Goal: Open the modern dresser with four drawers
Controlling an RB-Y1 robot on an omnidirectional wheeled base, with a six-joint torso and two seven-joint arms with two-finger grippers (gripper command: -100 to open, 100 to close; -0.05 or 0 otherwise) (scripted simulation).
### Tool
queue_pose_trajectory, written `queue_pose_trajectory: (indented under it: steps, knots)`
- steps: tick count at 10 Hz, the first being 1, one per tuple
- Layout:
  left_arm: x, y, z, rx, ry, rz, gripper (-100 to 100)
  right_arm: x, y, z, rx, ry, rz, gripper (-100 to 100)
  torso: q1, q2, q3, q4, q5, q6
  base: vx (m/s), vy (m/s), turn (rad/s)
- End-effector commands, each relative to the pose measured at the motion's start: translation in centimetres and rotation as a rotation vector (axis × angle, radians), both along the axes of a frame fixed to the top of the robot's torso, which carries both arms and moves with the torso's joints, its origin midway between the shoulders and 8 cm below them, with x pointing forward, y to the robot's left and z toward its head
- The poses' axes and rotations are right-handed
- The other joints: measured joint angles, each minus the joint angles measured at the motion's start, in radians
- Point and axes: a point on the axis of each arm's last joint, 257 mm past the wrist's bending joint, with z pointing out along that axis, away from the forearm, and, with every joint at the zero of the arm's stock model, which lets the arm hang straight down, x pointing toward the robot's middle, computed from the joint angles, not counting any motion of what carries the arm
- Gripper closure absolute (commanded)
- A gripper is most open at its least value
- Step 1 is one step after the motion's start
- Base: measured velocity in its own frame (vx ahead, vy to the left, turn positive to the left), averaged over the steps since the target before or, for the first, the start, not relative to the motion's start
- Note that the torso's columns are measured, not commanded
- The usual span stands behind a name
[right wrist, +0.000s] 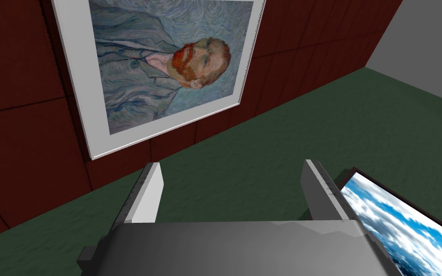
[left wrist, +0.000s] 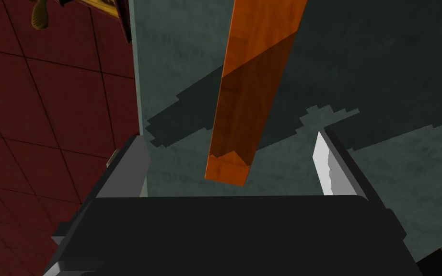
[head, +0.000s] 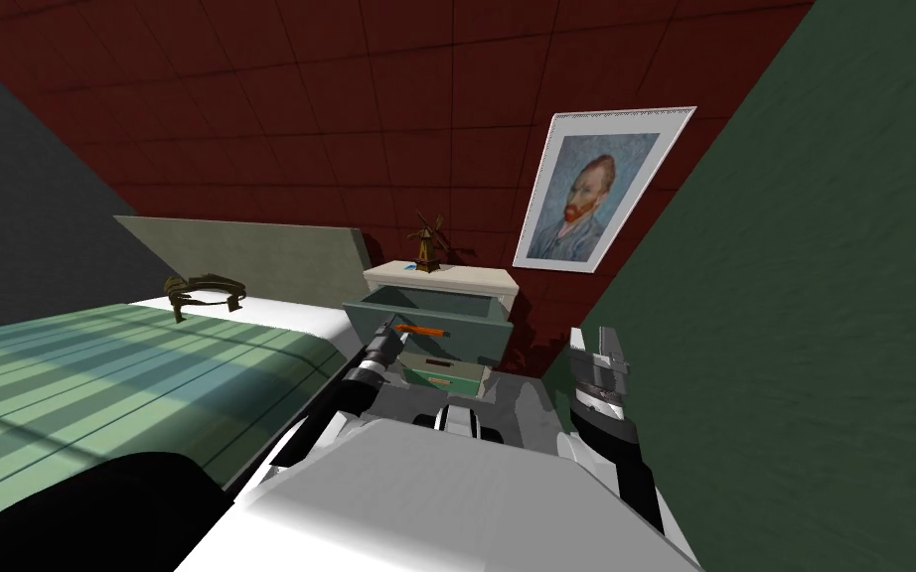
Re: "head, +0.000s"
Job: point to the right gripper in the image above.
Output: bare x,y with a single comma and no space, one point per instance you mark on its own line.
597,375

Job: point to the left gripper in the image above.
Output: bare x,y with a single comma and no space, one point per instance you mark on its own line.
382,345

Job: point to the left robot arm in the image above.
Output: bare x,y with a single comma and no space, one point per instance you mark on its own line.
353,391

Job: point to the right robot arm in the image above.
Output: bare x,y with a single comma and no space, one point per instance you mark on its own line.
614,438

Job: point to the teal open drawer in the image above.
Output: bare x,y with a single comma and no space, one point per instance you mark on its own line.
466,338

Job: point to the pale green drawer front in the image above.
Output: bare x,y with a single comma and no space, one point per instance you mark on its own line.
467,367

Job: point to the brown windmill model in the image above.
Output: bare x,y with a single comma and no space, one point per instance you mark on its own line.
427,250

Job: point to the white-topped teal nightstand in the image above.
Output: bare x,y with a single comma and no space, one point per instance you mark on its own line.
466,279

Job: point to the framed portrait painting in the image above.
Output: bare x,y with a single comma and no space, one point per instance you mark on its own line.
585,199

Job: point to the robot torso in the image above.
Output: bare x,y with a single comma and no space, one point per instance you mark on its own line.
426,508

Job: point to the dark olive curved band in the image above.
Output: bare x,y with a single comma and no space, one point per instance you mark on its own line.
223,283

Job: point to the green striped bed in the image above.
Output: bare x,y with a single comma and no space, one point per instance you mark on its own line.
108,381

